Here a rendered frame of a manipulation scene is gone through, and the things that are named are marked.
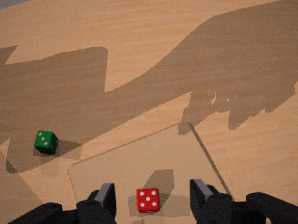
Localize green die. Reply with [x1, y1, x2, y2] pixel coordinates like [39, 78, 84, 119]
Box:
[34, 130, 59, 155]

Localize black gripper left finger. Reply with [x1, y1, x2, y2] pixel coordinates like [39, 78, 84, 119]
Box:
[7, 183, 117, 224]

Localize tan flat mat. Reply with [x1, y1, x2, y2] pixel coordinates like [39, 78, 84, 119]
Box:
[67, 121, 227, 224]

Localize red die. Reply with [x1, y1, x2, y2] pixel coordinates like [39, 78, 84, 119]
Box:
[137, 188, 160, 213]

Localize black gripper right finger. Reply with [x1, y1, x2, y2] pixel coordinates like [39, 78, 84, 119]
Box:
[190, 178, 298, 224]

